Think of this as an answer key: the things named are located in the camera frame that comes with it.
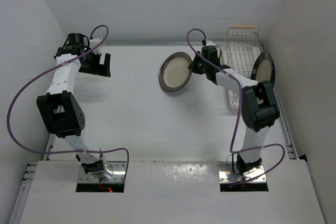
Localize dark striped rim plate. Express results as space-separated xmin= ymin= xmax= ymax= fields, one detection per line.
xmin=250 ymin=52 xmax=275 ymax=87

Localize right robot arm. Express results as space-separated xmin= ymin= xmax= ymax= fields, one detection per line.
xmin=188 ymin=45 xmax=280 ymax=175

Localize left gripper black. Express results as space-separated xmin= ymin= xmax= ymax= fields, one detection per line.
xmin=79 ymin=50 xmax=110 ymax=77

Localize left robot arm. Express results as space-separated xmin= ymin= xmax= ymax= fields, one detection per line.
xmin=37 ymin=33 xmax=113 ymax=181

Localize grey rimmed beige plate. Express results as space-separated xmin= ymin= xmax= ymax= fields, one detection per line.
xmin=158 ymin=52 xmax=192 ymax=92

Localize white wire dish rack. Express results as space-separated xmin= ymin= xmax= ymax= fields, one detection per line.
xmin=223 ymin=25 xmax=276 ymax=109

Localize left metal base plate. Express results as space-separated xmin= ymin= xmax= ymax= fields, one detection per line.
xmin=77 ymin=162 xmax=126 ymax=184

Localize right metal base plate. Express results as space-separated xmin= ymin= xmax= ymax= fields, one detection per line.
xmin=217 ymin=162 xmax=267 ymax=184

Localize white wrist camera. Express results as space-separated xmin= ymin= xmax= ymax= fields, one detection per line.
xmin=202 ymin=39 xmax=216 ymax=49
xmin=89 ymin=38 xmax=104 ymax=55

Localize metal base plate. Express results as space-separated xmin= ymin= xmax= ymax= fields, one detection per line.
xmin=217 ymin=162 xmax=267 ymax=184
xmin=77 ymin=162 xmax=126 ymax=184

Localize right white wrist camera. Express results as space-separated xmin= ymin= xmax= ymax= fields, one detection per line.
xmin=202 ymin=39 xmax=216 ymax=49

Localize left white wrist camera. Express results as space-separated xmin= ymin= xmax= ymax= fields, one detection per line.
xmin=89 ymin=38 xmax=104 ymax=55

